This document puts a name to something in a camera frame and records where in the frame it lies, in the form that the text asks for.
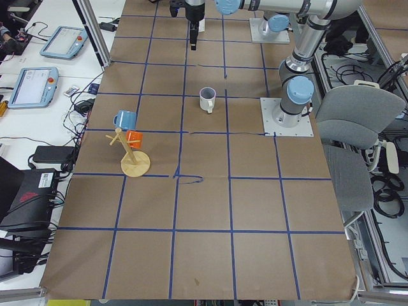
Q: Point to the orange mug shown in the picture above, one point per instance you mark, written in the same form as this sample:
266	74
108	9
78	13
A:
134	139

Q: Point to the black power adapter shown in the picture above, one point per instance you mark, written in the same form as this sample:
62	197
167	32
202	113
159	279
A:
52	154

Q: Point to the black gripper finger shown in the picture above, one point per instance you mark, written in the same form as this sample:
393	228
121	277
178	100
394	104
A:
193	35

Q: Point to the aluminium frame post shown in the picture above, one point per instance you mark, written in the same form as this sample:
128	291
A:
88	19

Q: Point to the small remote control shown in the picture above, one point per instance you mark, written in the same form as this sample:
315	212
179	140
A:
71	90

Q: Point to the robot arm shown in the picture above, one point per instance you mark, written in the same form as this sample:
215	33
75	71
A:
297	89
274	24

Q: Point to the grey office chair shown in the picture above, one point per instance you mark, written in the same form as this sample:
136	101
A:
354	115

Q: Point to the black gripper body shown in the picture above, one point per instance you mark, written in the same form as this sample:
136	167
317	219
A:
194	13

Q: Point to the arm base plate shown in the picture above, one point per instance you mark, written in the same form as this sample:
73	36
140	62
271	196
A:
257	37
278	123

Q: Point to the blue mug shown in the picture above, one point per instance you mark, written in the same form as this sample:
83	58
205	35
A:
125	120

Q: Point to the black computer box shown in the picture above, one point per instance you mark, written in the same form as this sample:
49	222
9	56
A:
26	197

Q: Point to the wooden mug tree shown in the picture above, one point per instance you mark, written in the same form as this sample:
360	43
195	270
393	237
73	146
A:
135	163

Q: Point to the white ribbed mug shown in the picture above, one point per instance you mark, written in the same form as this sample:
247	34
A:
207	99

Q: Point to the blue teach pendant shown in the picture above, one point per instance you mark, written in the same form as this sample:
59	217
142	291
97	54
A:
35	88
65	43

